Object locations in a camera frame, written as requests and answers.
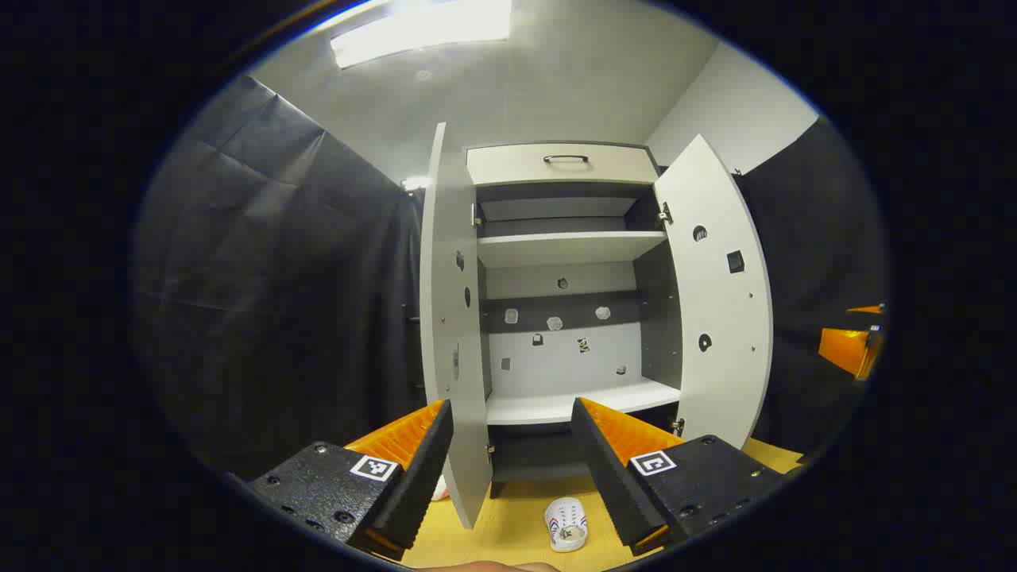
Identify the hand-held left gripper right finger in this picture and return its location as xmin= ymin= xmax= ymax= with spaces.
xmin=570 ymin=397 xmax=787 ymax=557

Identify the white shoe cabinet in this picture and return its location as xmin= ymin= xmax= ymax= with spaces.
xmin=419 ymin=122 xmax=774 ymax=531

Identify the white shoe cabinet door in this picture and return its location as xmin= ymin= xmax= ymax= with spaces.
xmin=653 ymin=133 xmax=774 ymax=450
xmin=419 ymin=122 xmax=495 ymax=531

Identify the ceiling light panel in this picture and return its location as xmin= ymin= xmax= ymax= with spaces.
xmin=330 ymin=0 xmax=513 ymax=70

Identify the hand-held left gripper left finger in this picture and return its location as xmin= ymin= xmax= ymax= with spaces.
xmin=248 ymin=399 xmax=455 ymax=561

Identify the white cabinet drawer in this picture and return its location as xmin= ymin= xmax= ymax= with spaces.
xmin=466 ymin=144 xmax=660 ymax=187

